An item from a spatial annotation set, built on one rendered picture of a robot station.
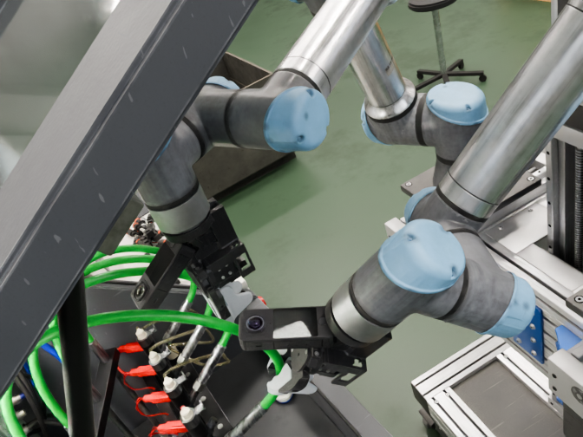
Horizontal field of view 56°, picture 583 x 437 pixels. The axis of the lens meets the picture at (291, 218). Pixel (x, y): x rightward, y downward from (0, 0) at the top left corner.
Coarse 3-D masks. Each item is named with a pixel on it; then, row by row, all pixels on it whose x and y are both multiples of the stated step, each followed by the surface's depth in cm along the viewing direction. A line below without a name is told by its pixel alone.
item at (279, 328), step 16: (240, 320) 66; (256, 320) 65; (272, 320) 66; (288, 320) 66; (304, 320) 65; (320, 320) 65; (240, 336) 64; (256, 336) 64; (272, 336) 64; (288, 336) 64; (304, 336) 64; (320, 336) 64
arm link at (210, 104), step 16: (208, 80) 74; (224, 80) 74; (208, 96) 69; (224, 96) 68; (192, 112) 69; (208, 112) 68; (224, 112) 67; (192, 128) 68; (208, 128) 69; (224, 128) 67; (208, 144) 71; (224, 144) 70
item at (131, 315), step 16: (96, 320) 65; (112, 320) 65; (128, 320) 65; (144, 320) 66; (160, 320) 66; (176, 320) 67; (192, 320) 67; (208, 320) 68; (224, 320) 69; (48, 336) 65; (32, 352) 66; (272, 352) 73; (272, 400) 78; (16, 432) 73
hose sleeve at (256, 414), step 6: (252, 408) 80; (258, 408) 79; (264, 408) 79; (246, 414) 81; (252, 414) 80; (258, 414) 79; (264, 414) 80; (246, 420) 80; (252, 420) 80; (258, 420) 80; (240, 426) 81; (246, 426) 80; (234, 432) 81; (240, 432) 81; (246, 432) 82
